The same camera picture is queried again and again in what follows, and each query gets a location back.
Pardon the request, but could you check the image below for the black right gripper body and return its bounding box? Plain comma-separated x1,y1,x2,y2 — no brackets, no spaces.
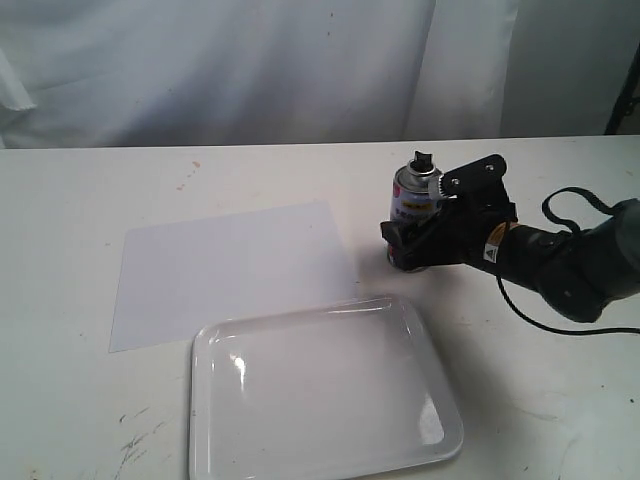
397,180,517,272

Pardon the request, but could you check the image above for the white spray paint can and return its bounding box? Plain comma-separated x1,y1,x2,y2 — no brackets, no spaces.
387,151,442,273

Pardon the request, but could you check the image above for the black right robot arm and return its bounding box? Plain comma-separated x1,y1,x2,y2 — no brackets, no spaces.
381,181,639,323

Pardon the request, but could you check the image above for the white plastic tray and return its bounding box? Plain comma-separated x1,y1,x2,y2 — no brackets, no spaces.
188,295,464,479

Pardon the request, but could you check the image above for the white paper sheet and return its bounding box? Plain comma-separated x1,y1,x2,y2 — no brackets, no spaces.
109,202,357,352

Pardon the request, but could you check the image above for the white backdrop cloth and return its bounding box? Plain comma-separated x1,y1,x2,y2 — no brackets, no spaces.
1,1,629,148

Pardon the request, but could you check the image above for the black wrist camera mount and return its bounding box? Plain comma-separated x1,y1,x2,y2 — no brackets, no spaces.
427,154,509,204

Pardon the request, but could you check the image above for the black metal stand frame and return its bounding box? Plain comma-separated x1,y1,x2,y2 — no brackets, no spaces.
603,0,640,136

